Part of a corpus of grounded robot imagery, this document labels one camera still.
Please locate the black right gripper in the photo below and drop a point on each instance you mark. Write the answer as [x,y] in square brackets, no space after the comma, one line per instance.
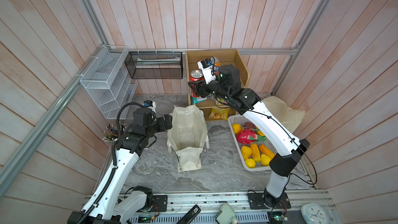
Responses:
[201,87]

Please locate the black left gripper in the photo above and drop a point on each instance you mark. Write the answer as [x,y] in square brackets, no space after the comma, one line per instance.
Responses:
[162,127]

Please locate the floral canvas tote bag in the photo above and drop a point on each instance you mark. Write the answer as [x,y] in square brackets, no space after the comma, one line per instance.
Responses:
[188,137]

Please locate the red cola can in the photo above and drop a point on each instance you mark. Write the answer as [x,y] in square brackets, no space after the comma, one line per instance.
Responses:
[195,75]

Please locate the yellow bell pepper toy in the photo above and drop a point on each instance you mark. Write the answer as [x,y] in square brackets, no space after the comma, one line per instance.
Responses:
[246,152]

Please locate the yellow plastic grocery bag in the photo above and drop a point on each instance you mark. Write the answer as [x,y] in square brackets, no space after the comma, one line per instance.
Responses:
[288,117]

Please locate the teal snack bag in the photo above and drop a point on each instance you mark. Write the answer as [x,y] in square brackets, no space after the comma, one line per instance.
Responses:
[196,100]

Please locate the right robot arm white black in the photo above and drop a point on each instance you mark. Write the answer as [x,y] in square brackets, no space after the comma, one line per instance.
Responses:
[281,166]

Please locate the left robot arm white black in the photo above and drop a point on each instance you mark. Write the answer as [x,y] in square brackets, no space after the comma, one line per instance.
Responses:
[105,206]

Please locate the orange Fanta can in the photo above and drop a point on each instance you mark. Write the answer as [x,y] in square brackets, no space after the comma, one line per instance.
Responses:
[216,62]

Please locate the yellow chips bag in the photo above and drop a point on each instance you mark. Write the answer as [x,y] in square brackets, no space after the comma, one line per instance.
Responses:
[217,113]

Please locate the dark red mangosteen toy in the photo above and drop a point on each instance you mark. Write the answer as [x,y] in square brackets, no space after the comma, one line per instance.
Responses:
[249,125]

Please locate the red pen holder with pens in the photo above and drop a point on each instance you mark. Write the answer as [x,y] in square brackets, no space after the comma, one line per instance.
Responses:
[110,134]

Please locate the pink dragon fruit toy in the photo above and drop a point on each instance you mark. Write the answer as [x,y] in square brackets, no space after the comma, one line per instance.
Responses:
[249,136]

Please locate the orange carrot corn toy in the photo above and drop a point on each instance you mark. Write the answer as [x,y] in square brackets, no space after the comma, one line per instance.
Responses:
[266,151]

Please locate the white plastic fruit basket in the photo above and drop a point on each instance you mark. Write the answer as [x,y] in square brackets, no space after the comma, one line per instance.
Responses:
[278,139]

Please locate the yellow corn toy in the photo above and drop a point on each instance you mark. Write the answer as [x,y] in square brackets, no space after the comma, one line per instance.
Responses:
[255,152]

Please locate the yellow lemon toy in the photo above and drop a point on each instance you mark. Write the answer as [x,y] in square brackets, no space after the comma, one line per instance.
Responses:
[250,163]

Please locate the black remote handset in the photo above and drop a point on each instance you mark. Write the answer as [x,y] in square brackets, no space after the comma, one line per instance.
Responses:
[190,215]

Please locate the grey small display device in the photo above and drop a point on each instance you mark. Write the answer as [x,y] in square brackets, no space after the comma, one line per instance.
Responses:
[226,215]

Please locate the white round clock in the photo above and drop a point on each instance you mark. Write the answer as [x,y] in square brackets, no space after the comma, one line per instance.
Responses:
[313,213]

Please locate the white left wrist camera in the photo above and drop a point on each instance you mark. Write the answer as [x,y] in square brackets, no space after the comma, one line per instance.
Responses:
[150,104]

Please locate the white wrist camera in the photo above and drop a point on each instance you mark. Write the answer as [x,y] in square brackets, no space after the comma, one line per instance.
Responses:
[207,67]
[150,104]

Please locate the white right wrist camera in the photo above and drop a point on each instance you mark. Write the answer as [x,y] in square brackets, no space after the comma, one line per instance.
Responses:
[207,67]

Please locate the black mesh wall basket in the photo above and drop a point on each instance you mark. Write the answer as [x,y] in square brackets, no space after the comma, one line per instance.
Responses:
[154,64]

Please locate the white wire mesh shelf rack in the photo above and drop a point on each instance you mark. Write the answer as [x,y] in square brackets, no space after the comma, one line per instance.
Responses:
[107,80]

